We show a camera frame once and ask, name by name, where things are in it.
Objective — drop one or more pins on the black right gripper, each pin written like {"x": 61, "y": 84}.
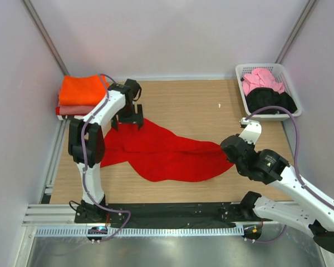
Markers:
{"x": 250, "y": 144}

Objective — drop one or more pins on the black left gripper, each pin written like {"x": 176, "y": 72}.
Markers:
{"x": 137, "y": 116}

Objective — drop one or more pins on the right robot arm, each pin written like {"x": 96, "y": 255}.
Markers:
{"x": 315, "y": 214}

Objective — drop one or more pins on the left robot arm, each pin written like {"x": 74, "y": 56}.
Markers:
{"x": 87, "y": 148}

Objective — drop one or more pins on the folded orange t shirt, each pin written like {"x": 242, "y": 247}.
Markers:
{"x": 82, "y": 91}

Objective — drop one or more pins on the black t shirt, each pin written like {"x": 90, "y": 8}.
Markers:
{"x": 262, "y": 97}

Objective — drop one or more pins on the white plastic laundry basket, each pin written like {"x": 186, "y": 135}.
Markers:
{"x": 280, "y": 74}

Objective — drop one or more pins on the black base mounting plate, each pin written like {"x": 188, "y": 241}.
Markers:
{"x": 169, "y": 215}

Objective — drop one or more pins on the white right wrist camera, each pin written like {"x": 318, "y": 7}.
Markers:
{"x": 251, "y": 132}

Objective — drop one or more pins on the slotted white cable duct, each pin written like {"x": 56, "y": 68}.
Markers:
{"x": 99, "y": 232}

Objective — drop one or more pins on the aluminium rail frame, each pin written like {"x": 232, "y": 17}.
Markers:
{"x": 61, "y": 182}

